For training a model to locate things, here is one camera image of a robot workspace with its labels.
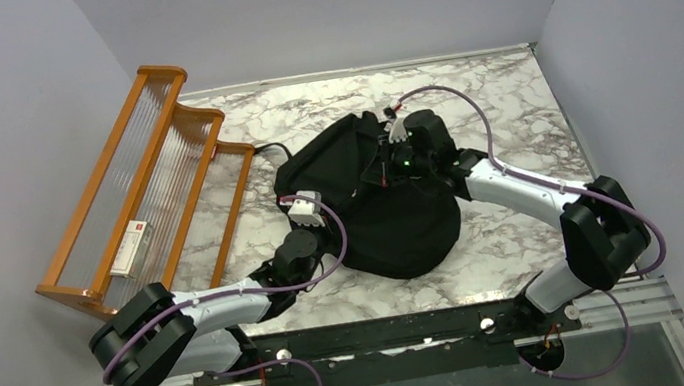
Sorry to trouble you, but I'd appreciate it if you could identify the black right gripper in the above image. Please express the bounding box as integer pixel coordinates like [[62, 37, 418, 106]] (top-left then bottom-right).
[[358, 128, 437, 190]]

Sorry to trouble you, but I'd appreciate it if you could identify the black student backpack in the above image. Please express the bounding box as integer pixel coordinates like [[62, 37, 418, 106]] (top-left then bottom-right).
[[273, 111, 462, 280]]

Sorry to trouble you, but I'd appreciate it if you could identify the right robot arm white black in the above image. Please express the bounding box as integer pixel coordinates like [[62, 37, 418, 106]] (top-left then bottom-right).
[[373, 109, 652, 335]]

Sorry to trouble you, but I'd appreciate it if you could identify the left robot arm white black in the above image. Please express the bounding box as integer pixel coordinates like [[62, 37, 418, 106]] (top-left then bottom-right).
[[89, 227, 342, 386]]

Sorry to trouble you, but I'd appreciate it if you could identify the orange wooden rack shelf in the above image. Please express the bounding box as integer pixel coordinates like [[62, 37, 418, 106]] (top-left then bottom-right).
[[36, 64, 255, 321]]

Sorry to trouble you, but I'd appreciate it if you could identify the white red small box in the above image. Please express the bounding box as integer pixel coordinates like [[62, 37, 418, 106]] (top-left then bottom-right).
[[109, 220, 153, 279]]

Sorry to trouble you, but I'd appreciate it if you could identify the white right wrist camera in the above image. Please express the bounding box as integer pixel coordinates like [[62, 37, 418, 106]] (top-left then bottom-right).
[[387, 117, 409, 145]]

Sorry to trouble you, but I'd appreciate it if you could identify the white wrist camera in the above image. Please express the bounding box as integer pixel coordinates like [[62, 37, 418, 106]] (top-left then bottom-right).
[[284, 190, 325, 227], [387, 117, 409, 145]]

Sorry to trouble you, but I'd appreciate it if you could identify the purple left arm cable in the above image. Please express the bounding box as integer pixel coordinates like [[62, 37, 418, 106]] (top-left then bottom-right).
[[80, 187, 370, 386]]

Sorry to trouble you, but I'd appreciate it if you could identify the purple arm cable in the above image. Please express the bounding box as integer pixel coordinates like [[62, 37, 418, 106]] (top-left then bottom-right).
[[380, 55, 684, 386], [80, 187, 370, 386]]

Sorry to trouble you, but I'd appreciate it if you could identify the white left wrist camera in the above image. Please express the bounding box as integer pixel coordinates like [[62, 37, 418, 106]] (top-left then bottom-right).
[[284, 190, 325, 227]]

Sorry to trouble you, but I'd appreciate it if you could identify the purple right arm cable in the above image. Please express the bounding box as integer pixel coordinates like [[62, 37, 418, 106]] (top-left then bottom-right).
[[380, 55, 684, 386]]

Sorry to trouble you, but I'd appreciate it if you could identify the black metal base rail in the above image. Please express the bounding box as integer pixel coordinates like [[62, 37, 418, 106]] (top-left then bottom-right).
[[193, 299, 582, 386]]

